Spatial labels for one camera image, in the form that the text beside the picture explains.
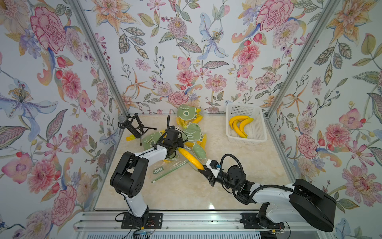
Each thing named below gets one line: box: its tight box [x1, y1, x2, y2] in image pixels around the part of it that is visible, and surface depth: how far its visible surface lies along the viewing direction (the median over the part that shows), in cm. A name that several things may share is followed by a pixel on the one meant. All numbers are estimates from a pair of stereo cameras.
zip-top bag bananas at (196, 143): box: [179, 122, 207, 166], surface depth 92 cm
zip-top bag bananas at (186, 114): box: [176, 105, 203, 129], surface depth 113 cm
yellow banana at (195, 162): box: [178, 147, 204, 170], surface depth 75 cm
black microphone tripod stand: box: [117, 113, 157, 146], surface depth 97 cm
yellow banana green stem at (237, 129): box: [232, 119, 248, 139], surface depth 111 cm
